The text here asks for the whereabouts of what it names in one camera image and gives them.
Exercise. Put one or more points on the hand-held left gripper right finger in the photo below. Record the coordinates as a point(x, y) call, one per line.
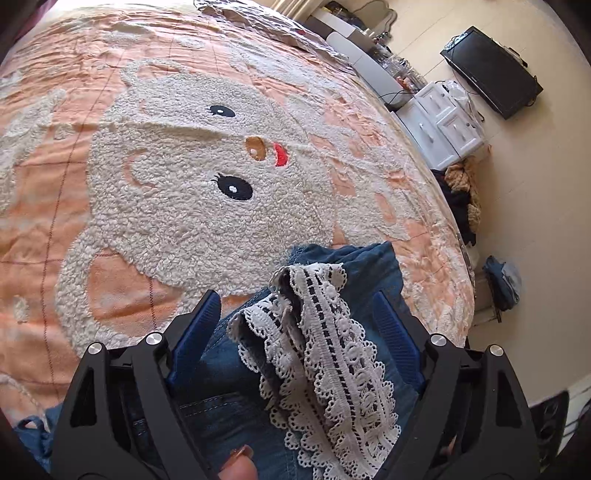
point(397, 323)

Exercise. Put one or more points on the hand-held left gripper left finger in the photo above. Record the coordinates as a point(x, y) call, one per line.
point(194, 325)

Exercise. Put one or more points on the blue denim pants lace trim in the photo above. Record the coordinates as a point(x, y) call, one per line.
point(318, 350)

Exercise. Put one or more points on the person's left hand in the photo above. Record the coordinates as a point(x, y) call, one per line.
point(238, 466)

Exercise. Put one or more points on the small wooden stool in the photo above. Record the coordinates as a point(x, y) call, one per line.
point(487, 304)

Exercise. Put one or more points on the folded blue jeans heap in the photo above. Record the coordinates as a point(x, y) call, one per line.
point(503, 281)

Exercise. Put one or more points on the dark and tan clothes pile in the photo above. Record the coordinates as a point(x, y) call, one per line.
point(461, 198)

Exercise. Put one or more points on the orange bear bedspread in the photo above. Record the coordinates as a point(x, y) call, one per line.
point(184, 184)

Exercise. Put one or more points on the white drawer cabinet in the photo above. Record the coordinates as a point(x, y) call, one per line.
point(445, 127)

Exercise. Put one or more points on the clear jars group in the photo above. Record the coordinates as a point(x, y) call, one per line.
point(399, 69)

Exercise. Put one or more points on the black flat television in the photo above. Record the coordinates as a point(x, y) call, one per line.
point(491, 71)

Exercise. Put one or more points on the long white low cabinet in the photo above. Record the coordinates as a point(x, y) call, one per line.
point(360, 55)

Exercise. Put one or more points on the grey quilted blanket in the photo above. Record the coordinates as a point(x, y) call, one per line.
point(277, 23)

